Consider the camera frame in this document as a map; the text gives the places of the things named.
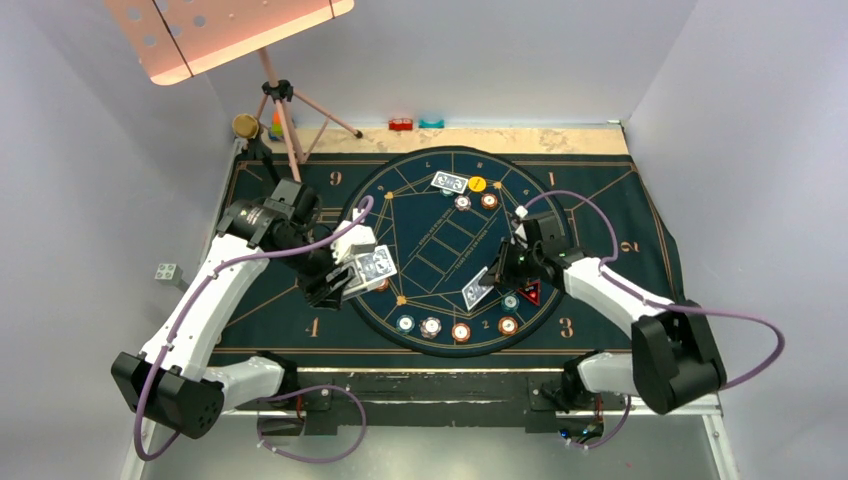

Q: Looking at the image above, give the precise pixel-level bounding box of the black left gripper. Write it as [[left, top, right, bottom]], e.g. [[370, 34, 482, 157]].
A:
[[274, 226, 355, 309]]

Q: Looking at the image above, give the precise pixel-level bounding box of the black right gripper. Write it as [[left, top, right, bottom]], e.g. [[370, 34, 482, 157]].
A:
[[479, 236, 543, 289]]

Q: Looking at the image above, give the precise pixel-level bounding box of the red triangular dealer button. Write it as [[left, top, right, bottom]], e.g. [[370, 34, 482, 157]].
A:
[[517, 281, 541, 306]]

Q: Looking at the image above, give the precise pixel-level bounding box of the blue playing card deck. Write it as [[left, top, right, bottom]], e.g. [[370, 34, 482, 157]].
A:
[[342, 245, 398, 301]]

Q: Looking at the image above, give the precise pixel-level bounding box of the green blue poker chip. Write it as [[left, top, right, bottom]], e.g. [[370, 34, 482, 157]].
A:
[[501, 294, 520, 313]]

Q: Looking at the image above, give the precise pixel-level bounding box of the blue backed playing card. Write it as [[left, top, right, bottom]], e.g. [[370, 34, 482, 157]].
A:
[[461, 267, 494, 312], [430, 171, 469, 194]]

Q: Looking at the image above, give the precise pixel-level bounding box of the green blue chip stack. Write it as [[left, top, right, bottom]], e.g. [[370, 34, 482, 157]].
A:
[[395, 314, 416, 335]]

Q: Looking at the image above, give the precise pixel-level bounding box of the pink blue poker chip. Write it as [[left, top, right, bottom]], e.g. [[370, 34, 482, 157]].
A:
[[454, 195, 472, 211]]

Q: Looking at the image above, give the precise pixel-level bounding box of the orange chip stack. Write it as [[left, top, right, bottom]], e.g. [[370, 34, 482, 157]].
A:
[[451, 323, 471, 344]]

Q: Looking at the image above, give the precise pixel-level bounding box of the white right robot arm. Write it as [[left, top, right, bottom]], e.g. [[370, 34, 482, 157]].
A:
[[478, 213, 727, 414]]

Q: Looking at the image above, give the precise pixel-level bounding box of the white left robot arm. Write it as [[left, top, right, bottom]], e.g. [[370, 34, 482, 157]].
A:
[[111, 179, 374, 439]]

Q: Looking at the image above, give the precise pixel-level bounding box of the yellow big blind button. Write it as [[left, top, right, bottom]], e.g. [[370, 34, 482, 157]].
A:
[[467, 176, 488, 193]]

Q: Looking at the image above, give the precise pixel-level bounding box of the round blue poker mat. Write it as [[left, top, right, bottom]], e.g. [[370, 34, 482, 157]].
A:
[[330, 147, 563, 358]]

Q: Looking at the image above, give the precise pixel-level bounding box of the grey lego block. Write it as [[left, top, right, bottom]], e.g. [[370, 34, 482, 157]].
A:
[[154, 263, 182, 284]]

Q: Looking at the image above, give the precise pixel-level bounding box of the teal toy block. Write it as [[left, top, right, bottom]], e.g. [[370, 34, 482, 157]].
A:
[[418, 118, 445, 129]]

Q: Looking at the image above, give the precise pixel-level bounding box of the colourful stacking toy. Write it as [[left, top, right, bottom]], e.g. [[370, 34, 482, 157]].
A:
[[268, 111, 285, 142]]

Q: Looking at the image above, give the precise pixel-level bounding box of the red toy block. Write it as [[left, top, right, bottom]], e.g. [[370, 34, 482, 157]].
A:
[[388, 118, 415, 131]]

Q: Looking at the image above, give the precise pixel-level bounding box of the brass round knob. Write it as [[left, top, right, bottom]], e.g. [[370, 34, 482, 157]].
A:
[[231, 114, 262, 140]]

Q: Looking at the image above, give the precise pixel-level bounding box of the pink music stand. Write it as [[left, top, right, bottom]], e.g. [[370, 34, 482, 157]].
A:
[[105, 0, 363, 180]]

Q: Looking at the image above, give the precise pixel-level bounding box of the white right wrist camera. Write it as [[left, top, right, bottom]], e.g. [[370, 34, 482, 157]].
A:
[[511, 205, 528, 248]]

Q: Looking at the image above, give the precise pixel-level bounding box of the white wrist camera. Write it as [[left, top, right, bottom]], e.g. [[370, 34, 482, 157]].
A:
[[330, 221, 377, 265], [511, 205, 528, 248]]

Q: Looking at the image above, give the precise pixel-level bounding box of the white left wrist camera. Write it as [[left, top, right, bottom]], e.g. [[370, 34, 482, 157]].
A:
[[330, 221, 377, 265]]

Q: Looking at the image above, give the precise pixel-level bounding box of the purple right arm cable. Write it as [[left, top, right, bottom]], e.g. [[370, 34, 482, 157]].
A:
[[519, 190, 787, 451]]

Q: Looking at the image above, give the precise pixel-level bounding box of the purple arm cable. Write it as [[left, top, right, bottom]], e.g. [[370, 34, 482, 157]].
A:
[[519, 190, 787, 451], [133, 194, 376, 464]]

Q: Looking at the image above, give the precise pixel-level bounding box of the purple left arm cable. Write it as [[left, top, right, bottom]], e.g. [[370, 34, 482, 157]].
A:
[[133, 194, 376, 464]]

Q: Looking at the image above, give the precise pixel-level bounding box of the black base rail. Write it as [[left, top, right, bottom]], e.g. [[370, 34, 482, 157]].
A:
[[237, 367, 625, 435]]

